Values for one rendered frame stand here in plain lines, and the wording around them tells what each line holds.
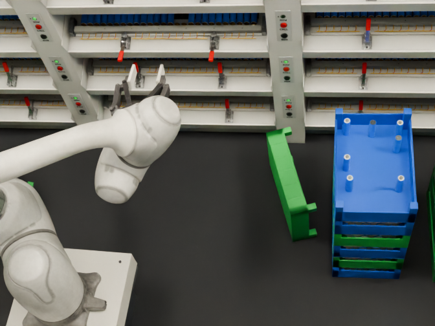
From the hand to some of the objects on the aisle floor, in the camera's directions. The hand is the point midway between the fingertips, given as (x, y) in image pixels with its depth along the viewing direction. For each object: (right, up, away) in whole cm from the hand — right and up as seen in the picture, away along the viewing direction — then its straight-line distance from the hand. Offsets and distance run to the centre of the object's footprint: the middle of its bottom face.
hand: (146, 75), depth 183 cm
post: (+45, -8, +62) cm, 77 cm away
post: (-24, -6, +73) cm, 77 cm away
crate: (+44, -35, +46) cm, 72 cm away
